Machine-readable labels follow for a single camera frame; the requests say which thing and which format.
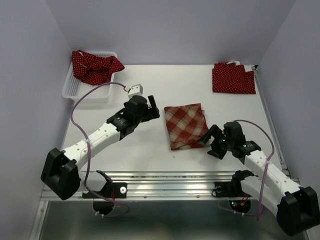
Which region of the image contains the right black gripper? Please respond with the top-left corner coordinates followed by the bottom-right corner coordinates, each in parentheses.
top-left (194, 124), bottom-right (233, 160)

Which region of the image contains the red plaid skirt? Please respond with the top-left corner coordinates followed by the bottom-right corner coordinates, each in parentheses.
top-left (164, 103), bottom-right (209, 151)

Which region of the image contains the red polka dot skirt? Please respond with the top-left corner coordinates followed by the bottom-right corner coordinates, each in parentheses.
top-left (212, 61), bottom-right (256, 95)

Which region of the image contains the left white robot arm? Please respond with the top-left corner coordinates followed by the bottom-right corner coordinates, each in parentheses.
top-left (40, 95), bottom-right (160, 200)

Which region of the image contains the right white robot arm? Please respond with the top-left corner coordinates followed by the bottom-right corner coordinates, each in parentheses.
top-left (197, 120), bottom-right (320, 237)

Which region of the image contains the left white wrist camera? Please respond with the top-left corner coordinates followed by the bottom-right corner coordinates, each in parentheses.
top-left (127, 84), bottom-right (143, 99)

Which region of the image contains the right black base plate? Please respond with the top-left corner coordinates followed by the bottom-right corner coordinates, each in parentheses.
top-left (211, 181), bottom-right (237, 198)

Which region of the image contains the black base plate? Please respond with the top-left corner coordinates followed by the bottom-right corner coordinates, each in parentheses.
top-left (96, 182), bottom-right (128, 200)
top-left (211, 181), bottom-right (237, 198)

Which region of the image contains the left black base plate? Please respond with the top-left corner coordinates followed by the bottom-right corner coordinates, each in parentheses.
top-left (96, 182), bottom-right (128, 200)

